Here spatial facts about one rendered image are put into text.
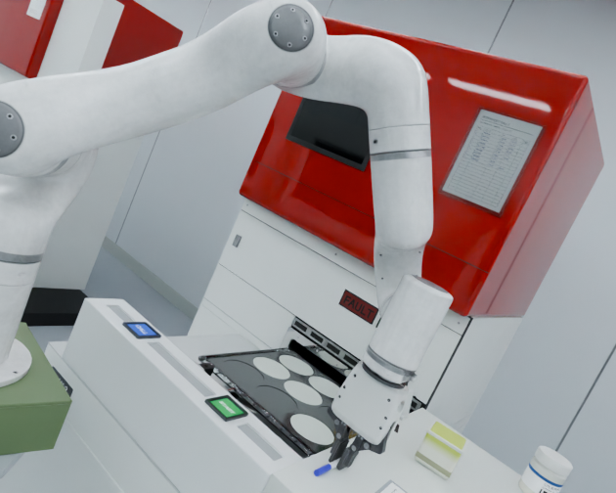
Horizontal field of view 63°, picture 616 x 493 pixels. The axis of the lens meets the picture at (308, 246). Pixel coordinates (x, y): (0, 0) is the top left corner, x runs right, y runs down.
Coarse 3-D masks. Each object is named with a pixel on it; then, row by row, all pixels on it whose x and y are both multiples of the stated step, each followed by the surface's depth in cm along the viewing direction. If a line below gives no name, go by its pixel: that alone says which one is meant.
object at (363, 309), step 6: (348, 294) 139; (342, 300) 140; (348, 300) 139; (354, 300) 138; (360, 300) 137; (348, 306) 139; (354, 306) 138; (360, 306) 137; (366, 306) 136; (372, 306) 135; (360, 312) 137; (366, 312) 136; (372, 312) 135; (366, 318) 136; (372, 318) 135
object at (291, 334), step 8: (288, 328) 148; (288, 336) 148; (296, 336) 146; (304, 336) 145; (288, 344) 148; (304, 344) 144; (312, 344) 143; (320, 352) 141; (328, 352) 140; (328, 360) 139; (336, 360) 138; (336, 368) 138; (344, 368) 136
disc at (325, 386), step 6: (312, 378) 130; (318, 378) 131; (312, 384) 126; (318, 384) 127; (324, 384) 129; (330, 384) 131; (318, 390) 124; (324, 390) 125; (330, 390) 127; (336, 390) 129; (330, 396) 124
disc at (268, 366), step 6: (258, 360) 126; (264, 360) 127; (270, 360) 129; (258, 366) 122; (264, 366) 124; (270, 366) 125; (276, 366) 127; (282, 366) 128; (264, 372) 120; (270, 372) 122; (276, 372) 123; (282, 372) 125; (288, 372) 127; (282, 378) 122
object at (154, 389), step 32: (96, 320) 99; (128, 320) 102; (64, 352) 104; (96, 352) 98; (128, 352) 93; (160, 352) 95; (96, 384) 97; (128, 384) 92; (160, 384) 87; (192, 384) 88; (128, 416) 91; (160, 416) 86; (192, 416) 82; (160, 448) 86; (192, 448) 82; (224, 448) 78; (256, 448) 78; (288, 448) 82; (192, 480) 81; (224, 480) 77; (256, 480) 74
